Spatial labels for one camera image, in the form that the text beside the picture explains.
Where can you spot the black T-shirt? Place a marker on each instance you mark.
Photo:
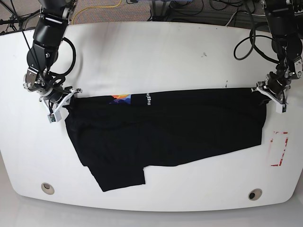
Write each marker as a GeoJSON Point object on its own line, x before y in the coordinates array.
{"type": "Point", "coordinates": [116, 137]}

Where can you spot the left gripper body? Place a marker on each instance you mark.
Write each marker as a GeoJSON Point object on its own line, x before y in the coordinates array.
{"type": "Point", "coordinates": [274, 86]}

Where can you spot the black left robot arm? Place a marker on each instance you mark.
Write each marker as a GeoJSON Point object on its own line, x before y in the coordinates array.
{"type": "Point", "coordinates": [286, 43]}

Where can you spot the left table cable grommet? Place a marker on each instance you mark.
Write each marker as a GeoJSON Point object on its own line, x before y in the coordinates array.
{"type": "Point", "coordinates": [47, 188]}

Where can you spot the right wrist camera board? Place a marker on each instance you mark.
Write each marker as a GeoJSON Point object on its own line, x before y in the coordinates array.
{"type": "Point", "coordinates": [54, 117]}

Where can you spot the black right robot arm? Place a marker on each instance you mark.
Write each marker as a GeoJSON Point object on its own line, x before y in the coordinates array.
{"type": "Point", "coordinates": [49, 33]}

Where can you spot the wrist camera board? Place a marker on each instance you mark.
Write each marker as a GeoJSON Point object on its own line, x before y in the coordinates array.
{"type": "Point", "coordinates": [281, 108]}
{"type": "Point", "coordinates": [54, 117]}

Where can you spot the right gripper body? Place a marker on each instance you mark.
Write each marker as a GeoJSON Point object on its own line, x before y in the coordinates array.
{"type": "Point", "coordinates": [53, 100]}

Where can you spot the right table cable grommet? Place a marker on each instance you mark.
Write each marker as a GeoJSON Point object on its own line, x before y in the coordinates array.
{"type": "Point", "coordinates": [255, 194]}

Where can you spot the table cable grommet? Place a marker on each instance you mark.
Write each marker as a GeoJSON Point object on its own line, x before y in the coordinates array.
{"type": "Point", "coordinates": [47, 188]}
{"type": "Point", "coordinates": [255, 194]}

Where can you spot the black tripod stand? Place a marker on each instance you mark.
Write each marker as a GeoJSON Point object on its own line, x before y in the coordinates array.
{"type": "Point", "coordinates": [15, 21]}

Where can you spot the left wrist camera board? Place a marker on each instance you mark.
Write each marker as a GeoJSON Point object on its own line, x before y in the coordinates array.
{"type": "Point", "coordinates": [281, 108]}

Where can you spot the red tape marking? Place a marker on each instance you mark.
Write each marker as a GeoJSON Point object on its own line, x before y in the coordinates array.
{"type": "Point", "coordinates": [277, 148]}

